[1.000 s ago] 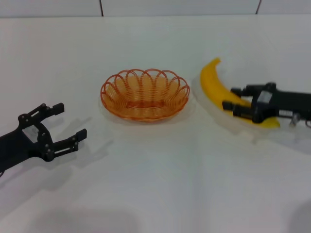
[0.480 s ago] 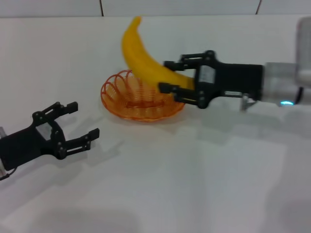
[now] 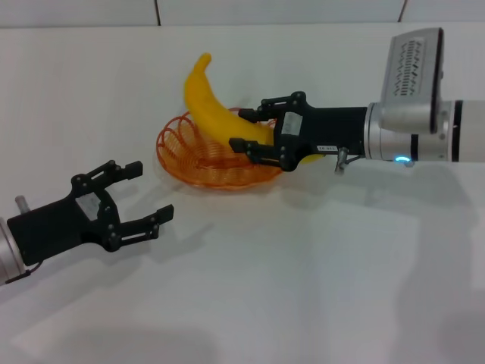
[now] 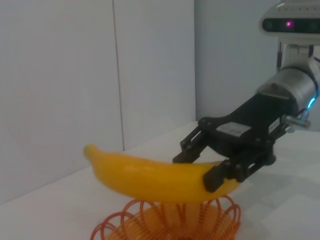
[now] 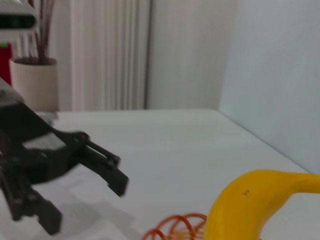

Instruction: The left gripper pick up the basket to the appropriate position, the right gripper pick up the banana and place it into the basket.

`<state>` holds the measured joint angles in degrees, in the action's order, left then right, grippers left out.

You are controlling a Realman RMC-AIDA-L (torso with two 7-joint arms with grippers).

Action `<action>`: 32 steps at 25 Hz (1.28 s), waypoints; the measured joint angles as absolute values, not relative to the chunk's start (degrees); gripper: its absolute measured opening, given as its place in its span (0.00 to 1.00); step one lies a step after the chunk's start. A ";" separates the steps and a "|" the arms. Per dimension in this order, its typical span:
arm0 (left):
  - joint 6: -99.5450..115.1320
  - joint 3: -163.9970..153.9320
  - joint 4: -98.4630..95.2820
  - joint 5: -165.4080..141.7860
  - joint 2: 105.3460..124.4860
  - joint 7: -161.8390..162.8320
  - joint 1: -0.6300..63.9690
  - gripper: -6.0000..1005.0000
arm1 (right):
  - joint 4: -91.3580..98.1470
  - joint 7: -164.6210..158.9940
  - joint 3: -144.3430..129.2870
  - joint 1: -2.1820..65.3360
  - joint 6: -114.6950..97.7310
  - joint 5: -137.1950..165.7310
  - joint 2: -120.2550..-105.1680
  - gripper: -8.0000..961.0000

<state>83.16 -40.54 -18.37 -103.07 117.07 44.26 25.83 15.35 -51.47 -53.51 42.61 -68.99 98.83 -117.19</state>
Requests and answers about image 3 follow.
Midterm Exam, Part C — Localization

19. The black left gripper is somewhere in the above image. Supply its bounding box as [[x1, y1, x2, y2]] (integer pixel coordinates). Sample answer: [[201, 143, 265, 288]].
[[6, 160, 176, 266]]

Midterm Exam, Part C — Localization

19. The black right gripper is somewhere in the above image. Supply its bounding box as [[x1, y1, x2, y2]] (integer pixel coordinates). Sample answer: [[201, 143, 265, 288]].
[[228, 90, 370, 171]]

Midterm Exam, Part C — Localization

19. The yellow banana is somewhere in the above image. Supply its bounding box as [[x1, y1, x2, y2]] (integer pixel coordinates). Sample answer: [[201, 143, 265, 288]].
[[183, 52, 323, 166]]

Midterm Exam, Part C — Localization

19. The orange plastic woven basket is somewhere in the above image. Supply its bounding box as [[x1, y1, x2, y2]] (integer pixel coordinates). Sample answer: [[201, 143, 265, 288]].
[[155, 108, 286, 191]]

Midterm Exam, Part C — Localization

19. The right arm cable with plug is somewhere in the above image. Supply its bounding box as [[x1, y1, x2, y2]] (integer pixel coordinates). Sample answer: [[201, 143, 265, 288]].
[[333, 146, 365, 175]]

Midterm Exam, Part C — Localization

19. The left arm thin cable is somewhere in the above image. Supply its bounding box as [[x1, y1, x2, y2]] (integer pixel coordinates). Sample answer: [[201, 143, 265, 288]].
[[5, 260, 43, 285]]

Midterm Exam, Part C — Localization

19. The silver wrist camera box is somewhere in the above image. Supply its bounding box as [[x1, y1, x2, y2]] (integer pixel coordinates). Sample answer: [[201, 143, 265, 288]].
[[380, 27, 446, 135]]

